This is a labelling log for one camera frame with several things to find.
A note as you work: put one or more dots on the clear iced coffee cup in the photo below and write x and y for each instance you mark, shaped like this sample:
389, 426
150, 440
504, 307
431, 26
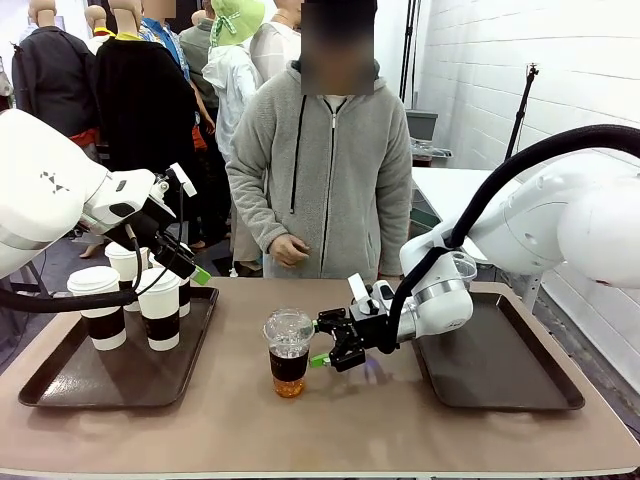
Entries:
465, 267
289, 367

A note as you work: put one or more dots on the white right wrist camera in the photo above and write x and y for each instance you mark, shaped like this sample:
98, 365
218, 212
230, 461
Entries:
357, 287

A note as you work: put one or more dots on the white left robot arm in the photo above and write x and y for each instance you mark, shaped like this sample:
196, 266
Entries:
40, 190

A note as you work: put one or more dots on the black light stand poles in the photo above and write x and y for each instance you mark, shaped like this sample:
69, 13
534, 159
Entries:
410, 45

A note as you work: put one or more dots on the black tripod stand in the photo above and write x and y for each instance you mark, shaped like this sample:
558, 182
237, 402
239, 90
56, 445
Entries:
520, 115

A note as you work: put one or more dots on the person in blue floral shirt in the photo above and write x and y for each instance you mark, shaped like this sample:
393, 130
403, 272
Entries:
170, 45

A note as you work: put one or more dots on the person's right forearm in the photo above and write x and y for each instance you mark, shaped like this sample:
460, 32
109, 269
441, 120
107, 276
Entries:
255, 210

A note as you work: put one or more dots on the mannequin in black robe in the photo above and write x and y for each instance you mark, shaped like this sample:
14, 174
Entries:
145, 115

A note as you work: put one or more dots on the person's left forearm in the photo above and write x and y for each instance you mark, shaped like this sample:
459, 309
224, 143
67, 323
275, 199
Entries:
395, 240

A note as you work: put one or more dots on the mannequin in dark jacket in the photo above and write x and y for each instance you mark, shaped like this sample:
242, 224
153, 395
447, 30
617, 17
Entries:
55, 80

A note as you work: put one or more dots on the person's right hand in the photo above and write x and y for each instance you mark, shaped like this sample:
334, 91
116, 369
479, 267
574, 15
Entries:
289, 250

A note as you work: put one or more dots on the person in grey hoodie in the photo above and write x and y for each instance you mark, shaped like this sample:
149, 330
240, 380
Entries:
340, 180

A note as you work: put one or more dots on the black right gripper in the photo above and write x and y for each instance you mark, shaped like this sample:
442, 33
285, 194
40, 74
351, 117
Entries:
362, 335

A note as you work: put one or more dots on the brown plastic serving tray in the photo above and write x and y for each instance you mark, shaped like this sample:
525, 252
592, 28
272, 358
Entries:
100, 370
490, 360

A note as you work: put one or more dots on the grey plastic bin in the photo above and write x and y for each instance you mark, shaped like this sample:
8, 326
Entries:
422, 125

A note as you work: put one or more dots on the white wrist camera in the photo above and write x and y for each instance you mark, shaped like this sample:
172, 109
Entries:
357, 287
182, 180

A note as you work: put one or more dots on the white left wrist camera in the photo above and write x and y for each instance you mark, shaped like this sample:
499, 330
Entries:
182, 180

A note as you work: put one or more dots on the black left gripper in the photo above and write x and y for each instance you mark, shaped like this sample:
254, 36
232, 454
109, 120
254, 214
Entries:
145, 230

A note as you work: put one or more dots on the white paper cup black sleeve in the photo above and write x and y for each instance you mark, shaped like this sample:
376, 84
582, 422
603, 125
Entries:
122, 262
185, 297
105, 325
160, 315

